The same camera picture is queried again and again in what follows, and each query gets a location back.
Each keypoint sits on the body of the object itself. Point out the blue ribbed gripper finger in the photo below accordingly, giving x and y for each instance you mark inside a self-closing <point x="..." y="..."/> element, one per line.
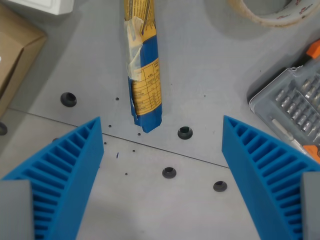
<point x="72" y="170"/>
<point x="255" y="175"/>

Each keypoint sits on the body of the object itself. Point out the blue yellow paper bag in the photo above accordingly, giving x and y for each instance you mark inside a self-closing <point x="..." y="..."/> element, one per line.
<point x="150" y="57"/>

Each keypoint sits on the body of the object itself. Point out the clear screwdriver bit case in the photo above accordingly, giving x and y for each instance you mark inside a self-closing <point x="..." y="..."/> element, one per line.
<point x="287" y="105"/>

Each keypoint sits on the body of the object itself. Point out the brown cardboard box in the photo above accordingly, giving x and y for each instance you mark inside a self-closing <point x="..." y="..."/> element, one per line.
<point x="15" y="55"/>

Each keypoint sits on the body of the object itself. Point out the beige adhesive tape roll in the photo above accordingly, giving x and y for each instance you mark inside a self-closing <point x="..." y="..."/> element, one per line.
<point x="272" y="18"/>

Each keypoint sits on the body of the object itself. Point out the white plastic box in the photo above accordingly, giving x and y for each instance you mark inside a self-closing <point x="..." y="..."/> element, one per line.
<point x="50" y="6"/>

